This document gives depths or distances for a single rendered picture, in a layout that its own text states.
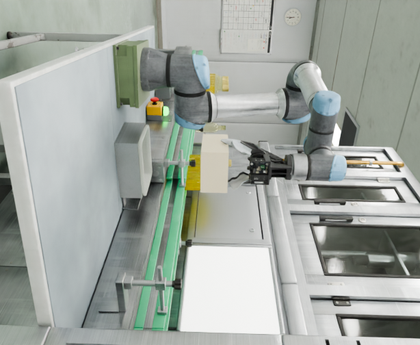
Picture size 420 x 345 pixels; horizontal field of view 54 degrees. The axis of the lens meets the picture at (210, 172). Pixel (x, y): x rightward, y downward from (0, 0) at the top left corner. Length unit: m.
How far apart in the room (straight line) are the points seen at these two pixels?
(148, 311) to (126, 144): 0.54
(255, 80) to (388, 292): 6.48
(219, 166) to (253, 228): 0.67
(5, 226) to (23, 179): 1.15
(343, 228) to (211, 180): 0.91
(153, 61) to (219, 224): 0.73
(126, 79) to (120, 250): 0.56
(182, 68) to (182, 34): 6.17
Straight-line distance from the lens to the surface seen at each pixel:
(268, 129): 8.20
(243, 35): 7.57
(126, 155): 1.42
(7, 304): 1.62
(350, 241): 1.85
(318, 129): 1.23
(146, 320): 1.20
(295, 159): 1.17
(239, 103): 1.53
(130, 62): 1.41
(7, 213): 2.05
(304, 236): 1.81
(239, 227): 1.75
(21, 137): 0.81
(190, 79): 1.44
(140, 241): 1.40
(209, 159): 1.11
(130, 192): 1.50
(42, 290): 0.95
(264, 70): 7.77
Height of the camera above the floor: 1.10
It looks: 1 degrees down
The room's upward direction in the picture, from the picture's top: 91 degrees clockwise
